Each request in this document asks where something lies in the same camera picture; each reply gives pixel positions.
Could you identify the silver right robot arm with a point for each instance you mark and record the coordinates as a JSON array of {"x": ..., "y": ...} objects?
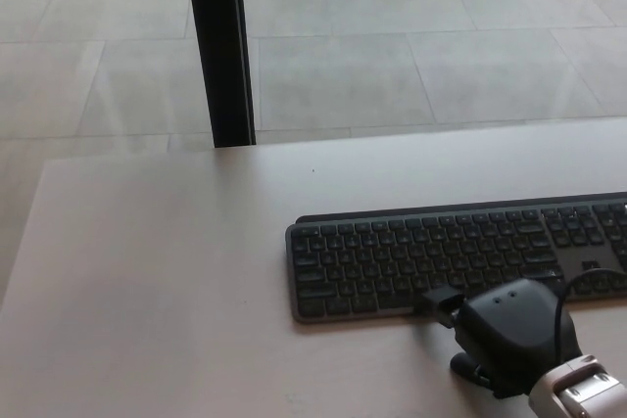
[{"x": 578, "y": 388}]

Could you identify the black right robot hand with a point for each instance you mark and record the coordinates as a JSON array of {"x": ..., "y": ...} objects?
[{"x": 514, "y": 330}]

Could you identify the black metal post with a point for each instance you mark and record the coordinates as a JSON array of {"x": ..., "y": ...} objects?
[{"x": 219, "y": 46}]

